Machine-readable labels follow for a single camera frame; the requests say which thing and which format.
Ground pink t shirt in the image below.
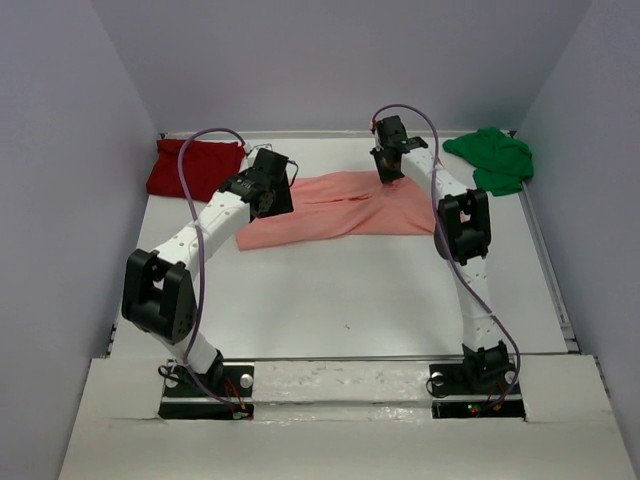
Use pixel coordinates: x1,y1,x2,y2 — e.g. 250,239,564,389
235,171,435,251

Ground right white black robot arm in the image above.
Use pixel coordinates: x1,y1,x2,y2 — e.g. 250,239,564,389
371,115,517,403

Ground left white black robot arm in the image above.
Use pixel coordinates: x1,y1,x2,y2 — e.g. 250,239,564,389
121,148,293,397

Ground red folded t shirt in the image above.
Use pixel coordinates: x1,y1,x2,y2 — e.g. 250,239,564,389
146,139,245,202

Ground green crumpled t shirt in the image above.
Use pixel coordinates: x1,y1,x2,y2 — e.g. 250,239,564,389
443,127,534,197

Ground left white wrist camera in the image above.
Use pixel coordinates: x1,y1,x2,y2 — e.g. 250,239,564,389
245,143,273,157

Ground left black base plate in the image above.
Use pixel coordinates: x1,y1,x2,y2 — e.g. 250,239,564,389
157,360,255,421

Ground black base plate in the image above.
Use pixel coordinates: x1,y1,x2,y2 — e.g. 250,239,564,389
157,360,255,421
425,363,526,420

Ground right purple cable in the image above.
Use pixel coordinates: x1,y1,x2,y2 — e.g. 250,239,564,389
369,103,521,411

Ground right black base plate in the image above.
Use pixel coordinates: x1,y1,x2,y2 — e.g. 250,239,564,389
425,363,526,420

